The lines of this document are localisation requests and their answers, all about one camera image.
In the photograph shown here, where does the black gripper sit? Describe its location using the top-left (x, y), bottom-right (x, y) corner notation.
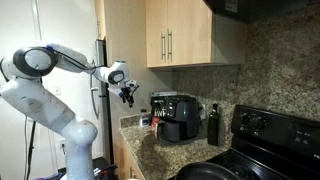
top-left (119, 83), bottom-right (138, 109)

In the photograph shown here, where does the metal bar cabinet handle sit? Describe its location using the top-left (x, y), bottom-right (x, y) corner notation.
top-left (160, 31), bottom-right (166, 61)
top-left (167, 28), bottom-right (174, 63)

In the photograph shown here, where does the wide light wood cabinet door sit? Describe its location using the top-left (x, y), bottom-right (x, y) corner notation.
top-left (166, 0), bottom-right (214, 66)

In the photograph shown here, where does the light wood base cabinet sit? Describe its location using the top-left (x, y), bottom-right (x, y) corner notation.
top-left (113, 131), bottom-right (146, 180)

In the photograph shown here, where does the narrow light wood cabinet door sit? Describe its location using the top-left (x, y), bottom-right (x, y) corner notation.
top-left (145, 0), bottom-right (168, 68)

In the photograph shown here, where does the white interior door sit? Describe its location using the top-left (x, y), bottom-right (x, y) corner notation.
top-left (33, 0), bottom-right (98, 162)

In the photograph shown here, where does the light wood overhead cabinet body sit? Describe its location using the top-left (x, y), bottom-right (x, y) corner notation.
top-left (146, 13), bottom-right (248, 70)

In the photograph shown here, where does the small jar with black lid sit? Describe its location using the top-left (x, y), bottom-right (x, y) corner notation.
top-left (139, 108), bottom-right (152, 128)

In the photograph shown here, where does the small red package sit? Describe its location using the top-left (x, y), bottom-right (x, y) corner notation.
top-left (150, 116), bottom-right (161, 132)

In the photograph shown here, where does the stainless steel refrigerator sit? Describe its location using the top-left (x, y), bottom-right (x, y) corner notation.
top-left (89, 39), bottom-right (114, 164)

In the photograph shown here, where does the black air fryer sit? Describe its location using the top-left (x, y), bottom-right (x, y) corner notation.
top-left (149, 91), bottom-right (202, 144)

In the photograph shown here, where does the white backsplash outlet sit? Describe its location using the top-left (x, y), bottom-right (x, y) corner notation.
top-left (199, 103), bottom-right (207, 122)

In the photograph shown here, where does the dark glass oil bottle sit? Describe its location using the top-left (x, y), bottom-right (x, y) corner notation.
top-left (207, 103), bottom-right (221, 147)

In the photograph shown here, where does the black frying pan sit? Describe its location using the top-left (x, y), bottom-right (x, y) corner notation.
top-left (174, 161), bottom-right (241, 180)

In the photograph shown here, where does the black stove knob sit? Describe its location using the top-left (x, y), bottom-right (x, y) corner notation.
top-left (253, 118), bottom-right (267, 132)
top-left (240, 113), bottom-right (252, 126)

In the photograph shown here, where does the black electric stove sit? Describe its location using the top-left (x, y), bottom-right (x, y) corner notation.
top-left (168, 103), bottom-right (320, 180)

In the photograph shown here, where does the black range hood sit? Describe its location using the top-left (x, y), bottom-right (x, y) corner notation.
top-left (203, 0), bottom-right (320, 25)

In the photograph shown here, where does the curved refrigerator door handle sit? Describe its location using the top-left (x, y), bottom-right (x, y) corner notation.
top-left (89, 60), bottom-right (101, 120)

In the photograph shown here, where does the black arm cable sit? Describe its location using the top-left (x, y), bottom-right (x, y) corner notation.
top-left (52, 49), bottom-right (105, 72)

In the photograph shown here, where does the black camera tripod stand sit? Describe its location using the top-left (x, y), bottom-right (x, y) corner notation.
top-left (23, 117), bottom-right (37, 180)

